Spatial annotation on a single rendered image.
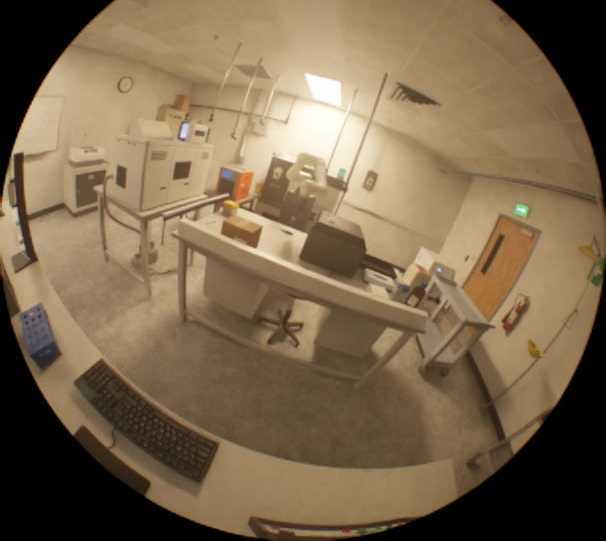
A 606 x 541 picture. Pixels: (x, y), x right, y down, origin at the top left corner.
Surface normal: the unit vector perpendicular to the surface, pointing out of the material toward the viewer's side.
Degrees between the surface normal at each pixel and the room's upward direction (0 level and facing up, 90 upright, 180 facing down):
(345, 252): 90
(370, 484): 0
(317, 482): 0
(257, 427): 0
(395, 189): 90
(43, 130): 90
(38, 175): 90
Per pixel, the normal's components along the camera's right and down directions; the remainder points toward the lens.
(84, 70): 0.93, 0.36
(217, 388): 0.32, -0.88
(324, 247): -0.18, 0.33
